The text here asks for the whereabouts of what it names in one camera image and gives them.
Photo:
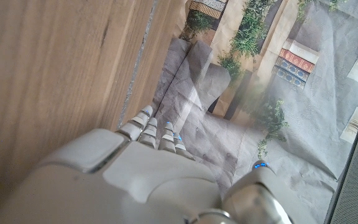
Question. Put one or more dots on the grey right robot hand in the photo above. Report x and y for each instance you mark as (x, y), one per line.
(120, 186)

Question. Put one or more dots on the printed fabric backdrop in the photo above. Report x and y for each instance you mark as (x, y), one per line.
(291, 109)

